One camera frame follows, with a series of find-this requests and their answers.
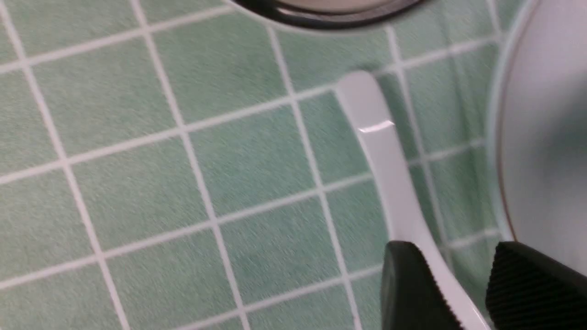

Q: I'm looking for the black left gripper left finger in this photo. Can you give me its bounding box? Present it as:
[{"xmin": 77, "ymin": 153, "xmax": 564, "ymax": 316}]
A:
[{"xmin": 380, "ymin": 242, "xmax": 463, "ymax": 330}]

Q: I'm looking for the plain white ceramic spoon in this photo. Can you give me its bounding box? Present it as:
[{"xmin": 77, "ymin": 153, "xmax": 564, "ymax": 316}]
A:
[{"xmin": 335, "ymin": 70, "xmax": 490, "ymax": 330}]

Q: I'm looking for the green checkered tablecloth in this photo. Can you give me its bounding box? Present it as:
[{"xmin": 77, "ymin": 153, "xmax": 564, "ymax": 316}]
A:
[{"xmin": 1, "ymin": 0, "xmax": 522, "ymax": 330}]

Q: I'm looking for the pale blue plate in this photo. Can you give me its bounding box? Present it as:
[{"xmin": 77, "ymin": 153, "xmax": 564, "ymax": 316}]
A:
[{"xmin": 486, "ymin": 0, "xmax": 587, "ymax": 275}]

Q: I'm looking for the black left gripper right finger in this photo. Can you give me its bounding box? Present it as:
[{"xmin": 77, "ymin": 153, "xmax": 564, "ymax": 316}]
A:
[{"xmin": 486, "ymin": 242, "xmax": 587, "ymax": 330}]

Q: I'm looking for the black-rimmed white bowl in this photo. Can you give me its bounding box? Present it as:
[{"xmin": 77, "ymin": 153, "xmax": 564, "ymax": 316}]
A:
[{"xmin": 226, "ymin": 0, "xmax": 429, "ymax": 33}]

